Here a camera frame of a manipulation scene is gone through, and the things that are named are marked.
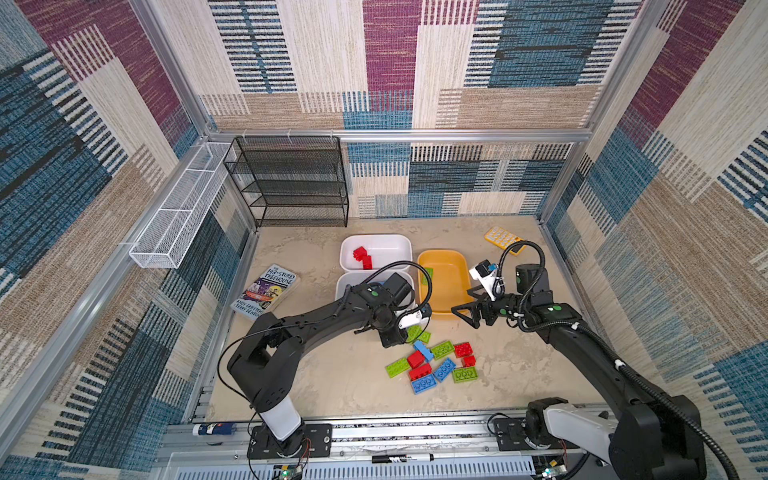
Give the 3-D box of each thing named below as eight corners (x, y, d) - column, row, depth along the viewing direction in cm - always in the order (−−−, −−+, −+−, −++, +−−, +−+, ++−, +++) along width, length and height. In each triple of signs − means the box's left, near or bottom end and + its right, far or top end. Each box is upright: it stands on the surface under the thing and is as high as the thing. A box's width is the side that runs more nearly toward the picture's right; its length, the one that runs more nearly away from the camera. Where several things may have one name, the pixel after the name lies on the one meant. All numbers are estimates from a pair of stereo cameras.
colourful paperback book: (234, 309, 99) (230, 304, 97) (276, 267, 109) (273, 262, 107) (256, 324, 96) (253, 319, 93) (298, 279, 106) (295, 274, 104)
